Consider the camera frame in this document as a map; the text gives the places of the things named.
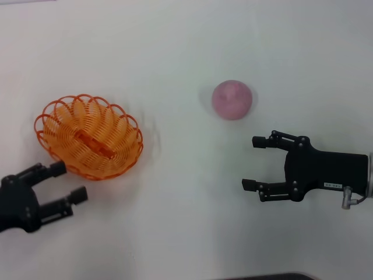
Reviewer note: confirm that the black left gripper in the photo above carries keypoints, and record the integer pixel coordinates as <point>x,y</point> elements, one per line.
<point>17,204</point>

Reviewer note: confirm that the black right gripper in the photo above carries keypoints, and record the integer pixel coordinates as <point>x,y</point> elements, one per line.
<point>326,170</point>

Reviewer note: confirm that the orange plastic woven basket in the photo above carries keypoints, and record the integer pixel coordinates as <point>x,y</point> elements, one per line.
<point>96,146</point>

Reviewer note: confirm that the pink peach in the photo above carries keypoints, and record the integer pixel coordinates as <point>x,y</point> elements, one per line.
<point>231,99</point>

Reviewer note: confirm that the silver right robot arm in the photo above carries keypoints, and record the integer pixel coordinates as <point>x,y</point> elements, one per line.
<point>370,175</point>

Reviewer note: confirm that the dark curved robot part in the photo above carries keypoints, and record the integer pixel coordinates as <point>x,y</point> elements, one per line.
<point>271,277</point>

